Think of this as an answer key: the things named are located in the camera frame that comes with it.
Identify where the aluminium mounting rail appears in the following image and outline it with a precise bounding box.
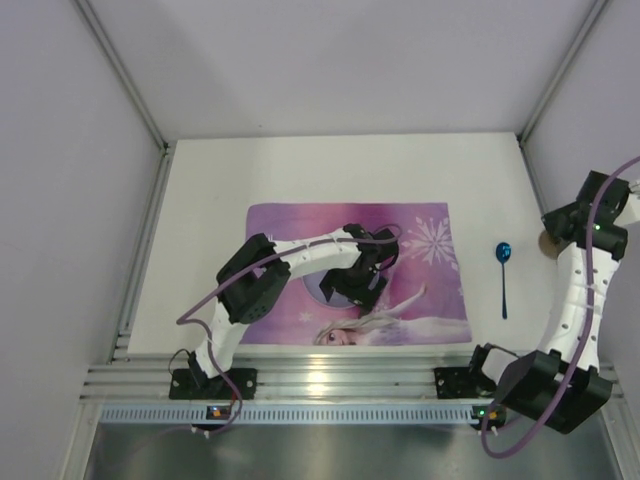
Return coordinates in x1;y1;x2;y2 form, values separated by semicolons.
78;352;624;404

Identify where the left aluminium frame post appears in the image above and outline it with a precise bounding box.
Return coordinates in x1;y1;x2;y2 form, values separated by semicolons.
74;0;174;151

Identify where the right aluminium frame post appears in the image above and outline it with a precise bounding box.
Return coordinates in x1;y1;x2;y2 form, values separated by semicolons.
516;0;612;148

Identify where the purple printed cloth placemat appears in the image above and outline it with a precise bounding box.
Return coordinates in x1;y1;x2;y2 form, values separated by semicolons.
243;203;472;347

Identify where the lilac plastic plate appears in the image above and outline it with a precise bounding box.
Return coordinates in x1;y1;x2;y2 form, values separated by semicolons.
302;272;366;309

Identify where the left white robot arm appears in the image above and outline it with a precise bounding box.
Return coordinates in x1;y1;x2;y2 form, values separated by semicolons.
176;223;401;390

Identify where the blue spoon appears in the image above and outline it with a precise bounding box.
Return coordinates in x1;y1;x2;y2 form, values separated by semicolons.
495;242;512;320

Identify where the beige paper cup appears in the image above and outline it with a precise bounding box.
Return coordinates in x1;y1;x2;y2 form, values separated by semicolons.
538;231;562;260

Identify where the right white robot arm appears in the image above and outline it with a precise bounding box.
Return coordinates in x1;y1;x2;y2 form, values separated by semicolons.
469;171;639;434

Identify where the slotted grey cable duct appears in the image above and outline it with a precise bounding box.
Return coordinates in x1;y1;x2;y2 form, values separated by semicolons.
100;403;487;426

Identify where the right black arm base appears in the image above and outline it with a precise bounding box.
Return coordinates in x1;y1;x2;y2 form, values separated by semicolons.
433;367;496;400

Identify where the aluminium frame post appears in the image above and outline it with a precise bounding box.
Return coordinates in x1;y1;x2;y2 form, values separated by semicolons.
516;0;612;148
74;0;174;151

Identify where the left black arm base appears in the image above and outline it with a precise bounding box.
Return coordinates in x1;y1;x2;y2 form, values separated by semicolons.
168;368;258;400

